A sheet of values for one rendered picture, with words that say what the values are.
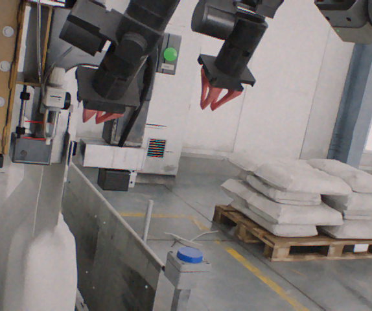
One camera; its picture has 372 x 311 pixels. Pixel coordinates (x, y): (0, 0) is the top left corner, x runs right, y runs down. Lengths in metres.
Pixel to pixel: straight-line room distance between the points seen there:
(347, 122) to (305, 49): 1.14
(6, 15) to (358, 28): 0.66
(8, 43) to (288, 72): 5.45
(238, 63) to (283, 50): 5.36
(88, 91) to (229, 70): 0.27
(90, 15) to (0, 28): 0.36
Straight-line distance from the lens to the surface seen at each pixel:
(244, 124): 6.16
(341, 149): 6.98
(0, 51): 1.10
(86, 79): 0.85
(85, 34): 0.78
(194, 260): 1.20
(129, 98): 0.86
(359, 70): 6.96
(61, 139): 1.16
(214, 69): 0.96
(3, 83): 1.10
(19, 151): 1.12
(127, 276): 1.64
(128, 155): 1.19
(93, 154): 1.16
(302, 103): 6.58
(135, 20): 0.70
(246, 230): 3.99
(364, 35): 1.00
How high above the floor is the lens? 1.29
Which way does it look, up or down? 11 degrees down
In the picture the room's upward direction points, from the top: 11 degrees clockwise
